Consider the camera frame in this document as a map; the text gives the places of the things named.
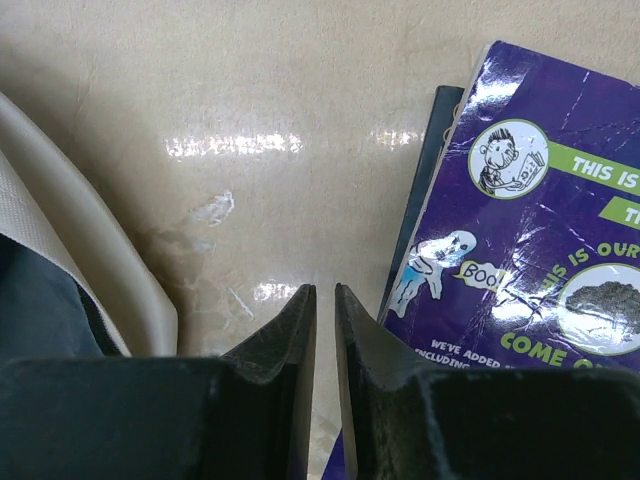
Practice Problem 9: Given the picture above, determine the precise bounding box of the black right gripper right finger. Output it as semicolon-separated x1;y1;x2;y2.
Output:
335;284;639;479

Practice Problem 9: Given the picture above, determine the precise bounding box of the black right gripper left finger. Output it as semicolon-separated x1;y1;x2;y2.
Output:
1;284;316;479

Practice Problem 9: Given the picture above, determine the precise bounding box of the purple paperback book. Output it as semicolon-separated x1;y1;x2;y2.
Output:
322;40;640;480

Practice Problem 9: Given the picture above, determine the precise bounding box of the beige canvas backpack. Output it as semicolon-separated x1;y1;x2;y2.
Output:
1;97;178;360

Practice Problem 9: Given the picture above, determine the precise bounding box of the dark blue bottom book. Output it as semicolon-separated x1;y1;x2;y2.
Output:
378;85;464;321

